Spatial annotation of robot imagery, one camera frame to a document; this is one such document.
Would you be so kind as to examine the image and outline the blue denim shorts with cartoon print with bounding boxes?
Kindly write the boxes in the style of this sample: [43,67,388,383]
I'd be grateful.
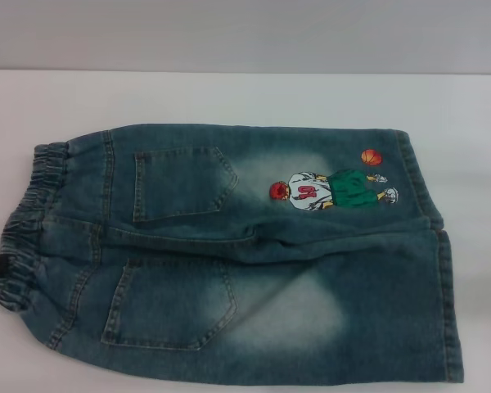
[0,129,464,393]

